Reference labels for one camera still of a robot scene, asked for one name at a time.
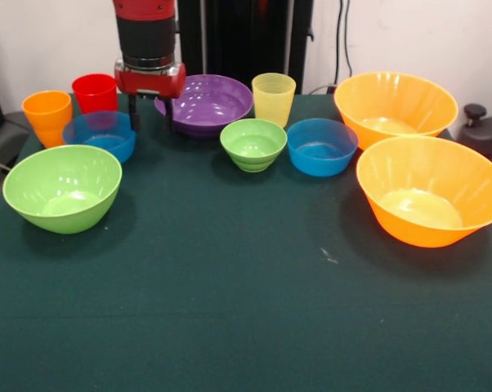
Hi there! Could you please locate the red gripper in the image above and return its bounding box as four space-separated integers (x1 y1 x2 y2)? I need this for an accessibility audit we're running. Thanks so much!
114 59 188 134

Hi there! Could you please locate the blue bowl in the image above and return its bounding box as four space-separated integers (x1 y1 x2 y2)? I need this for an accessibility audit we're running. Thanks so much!
61 110 137 164
286 118 360 178

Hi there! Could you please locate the red cup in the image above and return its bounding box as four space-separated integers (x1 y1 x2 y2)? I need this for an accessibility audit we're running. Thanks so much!
71 73 119 114

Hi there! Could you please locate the purple bowl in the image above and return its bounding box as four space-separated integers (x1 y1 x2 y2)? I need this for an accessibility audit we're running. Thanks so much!
154 73 254 138

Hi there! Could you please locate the small green bowl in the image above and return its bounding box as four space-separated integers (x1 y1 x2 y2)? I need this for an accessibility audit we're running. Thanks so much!
219 118 288 174

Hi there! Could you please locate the orange cup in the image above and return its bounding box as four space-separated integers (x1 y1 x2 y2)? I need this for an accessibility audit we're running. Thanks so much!
21 90 74 149

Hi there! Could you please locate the large green bowl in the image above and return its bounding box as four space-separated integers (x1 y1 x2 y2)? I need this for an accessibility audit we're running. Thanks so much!
2 144 123 235

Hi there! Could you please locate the yellow cup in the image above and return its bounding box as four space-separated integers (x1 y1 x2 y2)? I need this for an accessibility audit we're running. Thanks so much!
251 73 297 129

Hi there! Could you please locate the dark green table cloth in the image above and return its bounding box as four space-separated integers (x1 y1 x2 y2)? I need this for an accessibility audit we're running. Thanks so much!
0 92 492 392

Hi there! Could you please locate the large orange bowl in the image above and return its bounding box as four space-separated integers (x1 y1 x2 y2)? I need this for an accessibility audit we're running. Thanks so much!
333 71 459 151
356 136 492 249

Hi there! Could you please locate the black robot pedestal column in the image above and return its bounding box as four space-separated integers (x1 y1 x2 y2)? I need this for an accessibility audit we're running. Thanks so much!
174 0 315 96

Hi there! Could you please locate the black wall cable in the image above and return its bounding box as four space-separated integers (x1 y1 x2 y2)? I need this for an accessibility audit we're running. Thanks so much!
338 0 353 78

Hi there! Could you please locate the black pedestal foot with knob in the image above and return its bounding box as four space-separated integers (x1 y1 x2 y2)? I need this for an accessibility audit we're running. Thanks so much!
458 103 492 163

